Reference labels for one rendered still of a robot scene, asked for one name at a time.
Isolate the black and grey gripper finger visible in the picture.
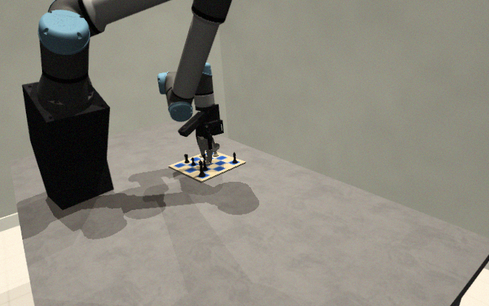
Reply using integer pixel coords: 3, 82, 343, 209
196, 133, 206, 160
205, 130, 220, 163

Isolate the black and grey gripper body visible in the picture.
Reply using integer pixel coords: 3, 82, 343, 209
195, 104, 224, 138

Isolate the blue and cream chessboard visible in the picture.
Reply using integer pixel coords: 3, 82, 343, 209
168, 152, 246, 183

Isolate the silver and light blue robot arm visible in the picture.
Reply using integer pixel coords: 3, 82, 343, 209
37, 0, 232, 137

